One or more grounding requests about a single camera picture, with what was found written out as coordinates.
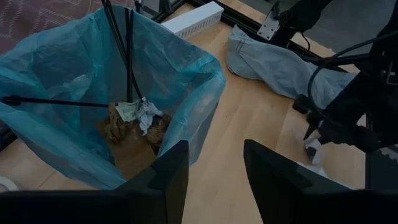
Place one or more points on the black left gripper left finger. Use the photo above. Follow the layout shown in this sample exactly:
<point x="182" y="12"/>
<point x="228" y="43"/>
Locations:
<point x="124" y="208"/>

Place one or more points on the white tape roll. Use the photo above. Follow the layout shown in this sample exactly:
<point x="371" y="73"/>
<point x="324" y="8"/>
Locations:
<point x="6" y="183"/>

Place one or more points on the white tissue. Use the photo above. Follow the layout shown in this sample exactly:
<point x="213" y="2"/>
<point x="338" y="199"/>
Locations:
<point x="146" y="115"/>

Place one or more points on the large brown paper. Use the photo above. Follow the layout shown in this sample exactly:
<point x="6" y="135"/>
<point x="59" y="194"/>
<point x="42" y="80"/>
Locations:
<point x="116" y="127"/>

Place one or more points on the grey plastic trash bag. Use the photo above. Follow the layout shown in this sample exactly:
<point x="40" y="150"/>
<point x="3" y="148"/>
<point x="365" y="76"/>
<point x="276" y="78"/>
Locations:
<point x="280" y="68"/>

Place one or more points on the pink chevron cloth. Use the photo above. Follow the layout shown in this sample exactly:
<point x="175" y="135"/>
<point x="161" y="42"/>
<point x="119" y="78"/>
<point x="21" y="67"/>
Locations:
<point x="46" y="18"/>

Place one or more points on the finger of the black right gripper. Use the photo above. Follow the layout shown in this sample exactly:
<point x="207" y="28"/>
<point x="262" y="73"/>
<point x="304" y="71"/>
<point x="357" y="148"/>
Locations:
<point x="311" y="130"/>

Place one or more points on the white printed wrapper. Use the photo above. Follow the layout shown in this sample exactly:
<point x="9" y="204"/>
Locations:
<point x="314" y="152"/>

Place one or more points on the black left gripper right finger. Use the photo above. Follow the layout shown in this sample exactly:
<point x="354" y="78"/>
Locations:
<point x="311" y="205"/>

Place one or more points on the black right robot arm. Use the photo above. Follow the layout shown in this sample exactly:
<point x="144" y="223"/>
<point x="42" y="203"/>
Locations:
<point x="298" y="15"/>

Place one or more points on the metal mounting bracket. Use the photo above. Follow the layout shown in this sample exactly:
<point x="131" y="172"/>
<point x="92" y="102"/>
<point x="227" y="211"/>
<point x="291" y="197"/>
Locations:
<point x="269" y="26"/>

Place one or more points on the pale green paper scrap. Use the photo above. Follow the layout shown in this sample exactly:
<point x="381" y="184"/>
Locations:
<point x="127" y="112"/>

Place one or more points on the blue plastic trash bag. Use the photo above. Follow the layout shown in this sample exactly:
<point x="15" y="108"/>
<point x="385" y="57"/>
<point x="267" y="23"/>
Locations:
<point x="62" y="62"/>

